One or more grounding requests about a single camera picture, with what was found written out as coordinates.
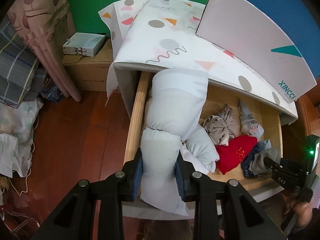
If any orange wooden furniture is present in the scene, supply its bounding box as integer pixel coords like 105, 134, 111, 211
297, 77, 319, 136

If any brown cardboard box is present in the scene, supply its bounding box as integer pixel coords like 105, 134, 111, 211
62, 39, 113, 92

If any blue floral lace sock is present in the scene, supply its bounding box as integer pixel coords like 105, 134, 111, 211
238, 100, 264, 140

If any long pale blue garment roll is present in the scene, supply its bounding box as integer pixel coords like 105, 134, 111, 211
140, 68, 208, 216

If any wooden top drawer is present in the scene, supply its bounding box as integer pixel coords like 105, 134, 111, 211
121, 71, 284, 221

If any white floral bedsheet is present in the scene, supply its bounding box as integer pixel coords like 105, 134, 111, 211
0, 98, 43, 178

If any grey folded garment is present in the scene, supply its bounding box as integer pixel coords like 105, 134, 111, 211
249, 147, 281, 176

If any small teal white box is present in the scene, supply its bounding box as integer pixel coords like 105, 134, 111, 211
62, 33, 105, 57

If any patterned white cover sheet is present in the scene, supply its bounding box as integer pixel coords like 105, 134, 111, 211
99, 0, 298, 119

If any plaid grey blanket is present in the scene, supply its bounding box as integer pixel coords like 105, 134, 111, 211
0, 16, 47, 107

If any red embroidered underwear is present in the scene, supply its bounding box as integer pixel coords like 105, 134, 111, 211
215, 135, 258, 175

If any taupe knotted underwear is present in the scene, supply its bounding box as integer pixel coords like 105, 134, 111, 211
202, 105, 240, 146

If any floral pink curtain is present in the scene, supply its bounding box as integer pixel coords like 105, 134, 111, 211
7, 0, 81, 102

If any white XINCCI shoe box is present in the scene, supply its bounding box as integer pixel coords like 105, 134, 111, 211
196, 0, 317, 103

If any person right hand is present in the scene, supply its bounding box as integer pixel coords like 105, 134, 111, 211
285, 198, 313, 228

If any light blue knit sock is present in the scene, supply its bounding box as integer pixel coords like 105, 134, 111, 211
257, 139, 272, 152

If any navy patterned underwear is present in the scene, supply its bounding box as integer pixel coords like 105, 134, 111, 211
241, 143, 263, 178

